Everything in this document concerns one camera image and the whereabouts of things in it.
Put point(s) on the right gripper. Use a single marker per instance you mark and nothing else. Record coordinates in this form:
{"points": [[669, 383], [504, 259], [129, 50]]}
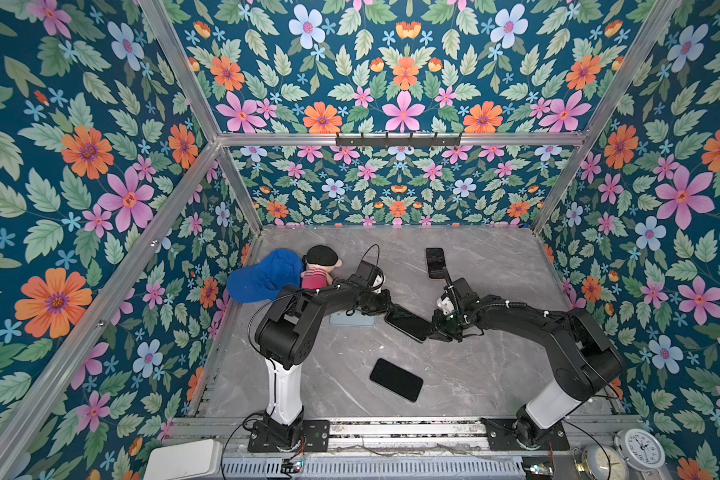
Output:
{"points": [[437, 330]]}

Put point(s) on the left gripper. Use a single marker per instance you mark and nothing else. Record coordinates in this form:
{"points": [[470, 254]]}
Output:
{"points": [[386, 298]]}

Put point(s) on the black phone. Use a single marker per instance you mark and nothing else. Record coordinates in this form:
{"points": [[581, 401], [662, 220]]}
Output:
{"points": [[436, 263], [397, 380], [408, 323]]}

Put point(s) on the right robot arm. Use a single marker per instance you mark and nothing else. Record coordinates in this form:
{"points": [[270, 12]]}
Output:
{"points": [[583, 360]]}

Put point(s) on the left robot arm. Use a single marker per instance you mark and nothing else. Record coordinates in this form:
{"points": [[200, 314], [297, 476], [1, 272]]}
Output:
{"points": [[287, 335]]}

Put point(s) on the light blue phone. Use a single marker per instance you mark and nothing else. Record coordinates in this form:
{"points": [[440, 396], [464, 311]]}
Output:
{"points": [[356, 320]]}

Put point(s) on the black phone front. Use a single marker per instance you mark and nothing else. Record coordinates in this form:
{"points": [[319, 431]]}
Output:
{"points": [[397, 380]]}

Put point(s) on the doll with black hair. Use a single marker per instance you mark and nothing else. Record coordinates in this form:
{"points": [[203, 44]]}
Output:
{"points": [[319, 263]]}

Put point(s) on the brass alarm clock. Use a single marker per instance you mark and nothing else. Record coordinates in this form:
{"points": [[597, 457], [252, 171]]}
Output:
{"points": [[596, 462]]}

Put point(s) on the white clock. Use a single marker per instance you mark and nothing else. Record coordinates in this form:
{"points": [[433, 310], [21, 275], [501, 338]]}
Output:
{"points": [[641, 450]]}

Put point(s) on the white box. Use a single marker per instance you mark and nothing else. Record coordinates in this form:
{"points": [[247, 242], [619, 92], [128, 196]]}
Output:
{"points": [[193, 460]]}

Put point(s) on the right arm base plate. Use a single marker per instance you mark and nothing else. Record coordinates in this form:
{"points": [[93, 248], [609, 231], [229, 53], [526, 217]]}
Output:
{"points": [[509, 434]]}

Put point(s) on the metal hook rail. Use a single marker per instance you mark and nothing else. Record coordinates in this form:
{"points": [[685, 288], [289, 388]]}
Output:
{"points": [[386, 140]]}

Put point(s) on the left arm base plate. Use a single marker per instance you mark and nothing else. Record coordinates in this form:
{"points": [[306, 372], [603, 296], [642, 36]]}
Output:
{"points": [[306, 435]]}

